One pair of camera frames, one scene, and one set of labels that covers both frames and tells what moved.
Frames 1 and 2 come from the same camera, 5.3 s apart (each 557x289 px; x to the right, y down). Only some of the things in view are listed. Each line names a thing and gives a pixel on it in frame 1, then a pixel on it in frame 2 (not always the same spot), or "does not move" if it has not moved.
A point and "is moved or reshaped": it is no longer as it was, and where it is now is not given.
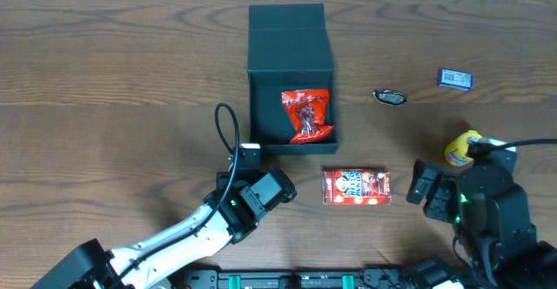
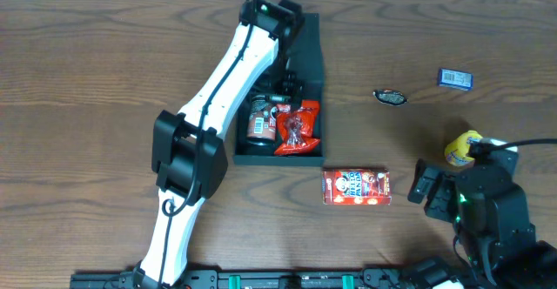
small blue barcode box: [456, 79] does not move
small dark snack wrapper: [389, 97] does not move
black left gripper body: [232, 179] to [290, 82]
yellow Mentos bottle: [456, 151] does not move
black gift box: [288, 50] is moved or reshaped
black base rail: [296, 278] does not move
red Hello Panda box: [357, 186] does not move
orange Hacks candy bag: [308, 110] is moved or reshaped
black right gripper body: [438, 196] does not move
